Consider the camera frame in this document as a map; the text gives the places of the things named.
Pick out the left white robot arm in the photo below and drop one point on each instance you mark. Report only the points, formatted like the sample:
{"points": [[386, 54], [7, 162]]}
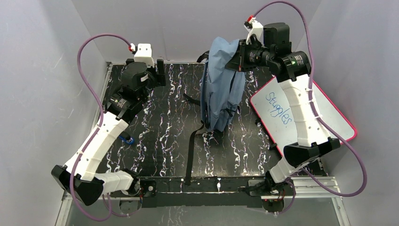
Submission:
{"points": [[78, 176]]}

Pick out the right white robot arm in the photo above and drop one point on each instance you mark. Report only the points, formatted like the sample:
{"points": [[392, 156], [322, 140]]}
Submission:
{"points": [[269, 46]]}

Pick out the pink framed whiteboard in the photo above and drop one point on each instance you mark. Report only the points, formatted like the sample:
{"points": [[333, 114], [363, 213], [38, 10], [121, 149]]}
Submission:
{"points": [[272, 107]]}

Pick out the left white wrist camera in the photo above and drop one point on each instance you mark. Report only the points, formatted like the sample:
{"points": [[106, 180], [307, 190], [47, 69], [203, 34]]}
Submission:
{"points": [[143, 53]]}

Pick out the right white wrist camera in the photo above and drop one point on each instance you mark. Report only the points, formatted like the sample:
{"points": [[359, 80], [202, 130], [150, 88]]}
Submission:
{"points": [[254, 28]]}

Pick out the black front rail frame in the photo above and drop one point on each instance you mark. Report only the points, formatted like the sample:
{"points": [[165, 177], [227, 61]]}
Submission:
{"points": [[203, 191]]}

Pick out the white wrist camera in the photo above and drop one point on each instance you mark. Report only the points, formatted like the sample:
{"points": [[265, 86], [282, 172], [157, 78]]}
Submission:
{"points": [[143, 53], [254, 28]]}

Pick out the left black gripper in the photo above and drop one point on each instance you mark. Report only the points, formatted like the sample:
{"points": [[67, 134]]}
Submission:
{"points": [[160, 74]]}

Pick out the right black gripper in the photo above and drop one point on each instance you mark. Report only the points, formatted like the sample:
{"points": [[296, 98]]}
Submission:
{"points": [[237, 62]]}

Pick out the blue student backpack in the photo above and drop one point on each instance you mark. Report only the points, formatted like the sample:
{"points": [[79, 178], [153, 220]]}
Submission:
{"points": [[221, 88]]}

